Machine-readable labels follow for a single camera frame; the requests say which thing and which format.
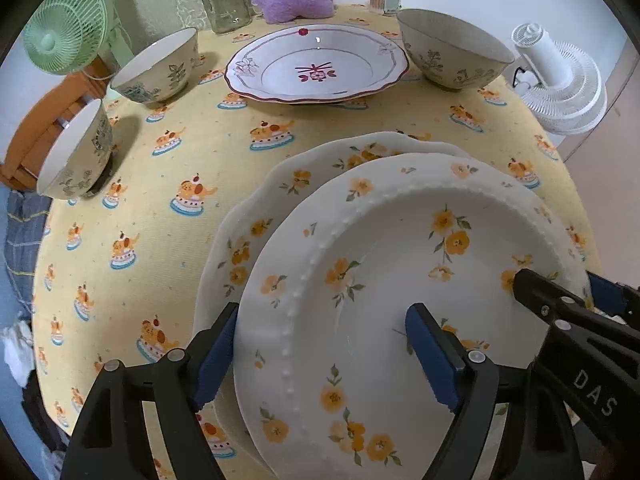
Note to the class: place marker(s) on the wooden bed headboard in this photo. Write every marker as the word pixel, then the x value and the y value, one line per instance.
pixel 35 135

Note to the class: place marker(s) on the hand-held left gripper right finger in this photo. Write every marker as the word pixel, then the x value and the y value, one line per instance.
pixel 430 355

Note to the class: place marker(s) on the beaded rim yellow flower plate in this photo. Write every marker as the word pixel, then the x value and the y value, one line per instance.
pixel 390 240

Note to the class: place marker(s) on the grey plaid pillow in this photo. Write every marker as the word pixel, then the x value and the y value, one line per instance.
pixel 22 240

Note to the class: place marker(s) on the scalloped yellow flower plate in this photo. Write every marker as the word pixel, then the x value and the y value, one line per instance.
pixel 280 195

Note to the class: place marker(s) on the yellow printed tablecloth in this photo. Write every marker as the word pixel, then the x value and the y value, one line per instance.
pixel 200 240

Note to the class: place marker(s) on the white cloth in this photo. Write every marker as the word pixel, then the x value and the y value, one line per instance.
pixel 15 355

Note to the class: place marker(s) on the red pattern white plate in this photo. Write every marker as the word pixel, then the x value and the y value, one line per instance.
pixel 280 75

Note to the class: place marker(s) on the green table fan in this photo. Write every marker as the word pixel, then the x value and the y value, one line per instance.
pixel 65 25

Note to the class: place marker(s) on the white fan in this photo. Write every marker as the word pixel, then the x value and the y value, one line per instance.
pixel 565 90

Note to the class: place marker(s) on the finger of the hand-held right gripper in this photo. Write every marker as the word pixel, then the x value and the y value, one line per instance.
pixel 605 292
pixel 545 295

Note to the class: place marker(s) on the floral ceramic bowl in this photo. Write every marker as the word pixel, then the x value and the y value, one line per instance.
pixel 75 150
pixel 160 75
pixel 440 60

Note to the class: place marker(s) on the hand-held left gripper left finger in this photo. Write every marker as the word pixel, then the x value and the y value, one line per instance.
pixel 215 355

